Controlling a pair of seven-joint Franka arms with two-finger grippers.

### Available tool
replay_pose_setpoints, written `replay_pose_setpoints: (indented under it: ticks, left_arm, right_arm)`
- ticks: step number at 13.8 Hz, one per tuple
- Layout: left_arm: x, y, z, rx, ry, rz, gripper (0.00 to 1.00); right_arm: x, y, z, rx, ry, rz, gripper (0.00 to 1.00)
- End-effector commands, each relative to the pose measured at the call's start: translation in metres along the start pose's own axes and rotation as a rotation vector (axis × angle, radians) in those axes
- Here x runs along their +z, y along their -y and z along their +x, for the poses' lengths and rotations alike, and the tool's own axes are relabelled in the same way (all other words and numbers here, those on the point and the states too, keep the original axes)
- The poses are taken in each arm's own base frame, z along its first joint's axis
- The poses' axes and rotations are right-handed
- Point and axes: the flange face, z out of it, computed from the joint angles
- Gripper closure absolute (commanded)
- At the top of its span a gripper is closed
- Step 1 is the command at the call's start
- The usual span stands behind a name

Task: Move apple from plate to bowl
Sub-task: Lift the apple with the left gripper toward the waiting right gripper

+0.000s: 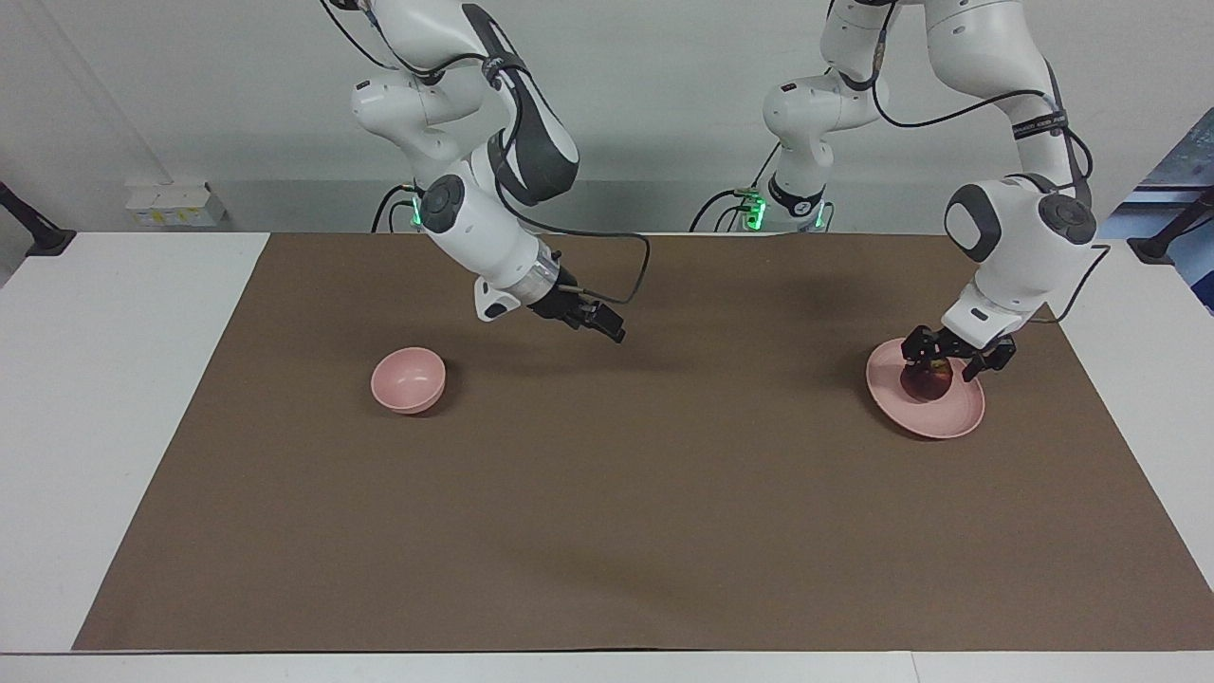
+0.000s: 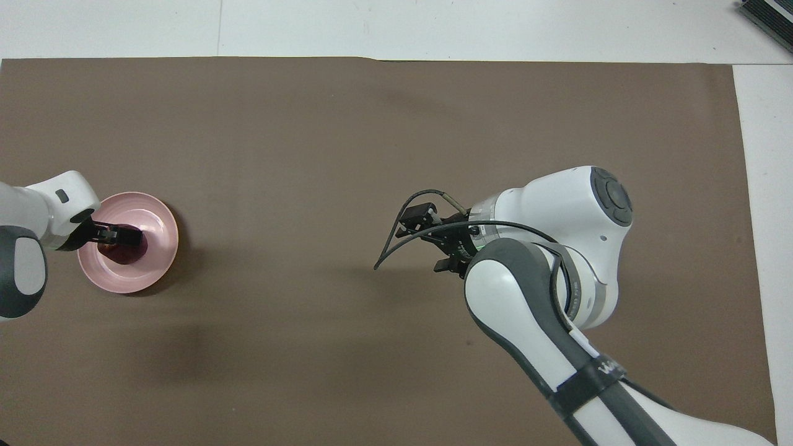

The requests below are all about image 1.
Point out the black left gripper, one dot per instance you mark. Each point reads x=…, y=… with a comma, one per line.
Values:
x=958, y=346

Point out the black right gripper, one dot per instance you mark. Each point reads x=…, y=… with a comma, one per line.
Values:
x=560, y=304

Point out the dark red apple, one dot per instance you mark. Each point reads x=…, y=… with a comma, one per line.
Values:
x=928, y=384

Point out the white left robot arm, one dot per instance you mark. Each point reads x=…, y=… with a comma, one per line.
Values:
x=1024, y=247

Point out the pink plate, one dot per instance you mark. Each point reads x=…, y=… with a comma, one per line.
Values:
x=948, y=419

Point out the pink bowl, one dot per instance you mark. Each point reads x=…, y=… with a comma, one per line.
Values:
x=408, y=379

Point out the brown table mat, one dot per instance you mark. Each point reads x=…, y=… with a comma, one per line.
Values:
x=607, y=493

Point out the black stand clamp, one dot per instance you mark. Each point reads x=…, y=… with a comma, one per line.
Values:
x=43, y=237
x=1162, y=245

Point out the blue background object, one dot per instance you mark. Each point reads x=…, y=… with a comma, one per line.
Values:
x=1186, y=190

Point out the white wall socket box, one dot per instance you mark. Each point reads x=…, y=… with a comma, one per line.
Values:
x=175, y=204

